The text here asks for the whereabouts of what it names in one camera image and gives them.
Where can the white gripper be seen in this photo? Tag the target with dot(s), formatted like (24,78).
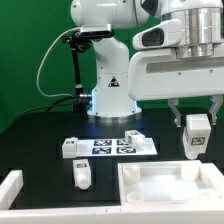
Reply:
(158,74)

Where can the white square tabletop part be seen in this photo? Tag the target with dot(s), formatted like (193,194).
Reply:
(169,182)

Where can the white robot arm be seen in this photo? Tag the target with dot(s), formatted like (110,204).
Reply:
(201,22)

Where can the white U-shaped fence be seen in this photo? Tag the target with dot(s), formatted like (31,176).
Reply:
(202,212)

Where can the white sheet with markers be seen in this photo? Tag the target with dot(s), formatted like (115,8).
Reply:
(112,147)

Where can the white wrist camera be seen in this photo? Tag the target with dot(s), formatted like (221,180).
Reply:
(168,33)

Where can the silver depth camera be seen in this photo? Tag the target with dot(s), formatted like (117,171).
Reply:
(94,31)

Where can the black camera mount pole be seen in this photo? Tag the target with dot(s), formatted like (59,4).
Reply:
(78,45)

